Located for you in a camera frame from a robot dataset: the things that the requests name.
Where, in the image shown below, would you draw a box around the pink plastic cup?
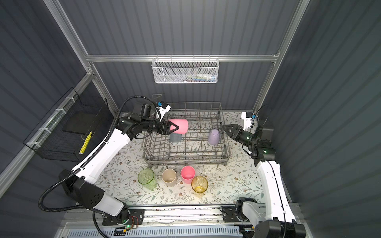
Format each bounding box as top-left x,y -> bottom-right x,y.
169,119 -> 189,134
180,166 -> 195,184

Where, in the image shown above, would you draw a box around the blue transparent cup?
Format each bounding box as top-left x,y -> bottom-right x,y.
169,133 -> 182,143

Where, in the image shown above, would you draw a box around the lilac plastic cup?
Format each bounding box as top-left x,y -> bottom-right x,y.
208,129 -> 220,146

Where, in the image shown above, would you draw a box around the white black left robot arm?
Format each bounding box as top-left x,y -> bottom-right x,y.
60,102 -> 189,221

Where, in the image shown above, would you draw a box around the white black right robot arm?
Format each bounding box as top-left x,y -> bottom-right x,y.
222,122 -> 307,238

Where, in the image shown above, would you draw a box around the floral table mat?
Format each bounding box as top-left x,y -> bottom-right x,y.
84,111 -> 268,206

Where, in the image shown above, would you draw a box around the beige plastic cup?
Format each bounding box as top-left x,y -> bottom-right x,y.
161,169 -> 177,186

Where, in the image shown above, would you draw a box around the green transparent cup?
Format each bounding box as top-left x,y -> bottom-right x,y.
138,169 -> 157,190

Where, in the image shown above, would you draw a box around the items in white basket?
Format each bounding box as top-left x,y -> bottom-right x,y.
177,73 -> 217,83

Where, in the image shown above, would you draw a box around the yellow transparent cup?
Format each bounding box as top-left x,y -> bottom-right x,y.
191,176 -> 208,198

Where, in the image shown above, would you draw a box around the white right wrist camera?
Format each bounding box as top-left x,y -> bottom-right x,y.
241,111 -> 258,131

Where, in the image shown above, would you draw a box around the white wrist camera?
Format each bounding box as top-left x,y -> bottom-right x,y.
241,111 -> 258,131
156,101 -> 171,122

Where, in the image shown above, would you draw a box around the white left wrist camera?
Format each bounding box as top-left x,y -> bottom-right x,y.
156,101 -> 171,122

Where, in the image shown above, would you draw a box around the grey wire dish rack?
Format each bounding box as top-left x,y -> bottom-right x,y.
142,101 -> 231,167

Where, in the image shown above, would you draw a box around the white mesh wall basket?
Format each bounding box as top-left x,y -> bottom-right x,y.
151,58 -> 220,84

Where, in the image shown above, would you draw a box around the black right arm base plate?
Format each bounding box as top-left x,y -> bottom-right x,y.
219,205 -> 247,223

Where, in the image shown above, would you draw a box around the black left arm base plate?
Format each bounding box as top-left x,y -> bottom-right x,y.
102,209 -> 145,227

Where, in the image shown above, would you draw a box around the black wire wall basket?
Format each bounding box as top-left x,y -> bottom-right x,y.
23,84 -> 113,162

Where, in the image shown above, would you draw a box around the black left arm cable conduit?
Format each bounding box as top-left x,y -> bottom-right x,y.
37,96 -> 158,238

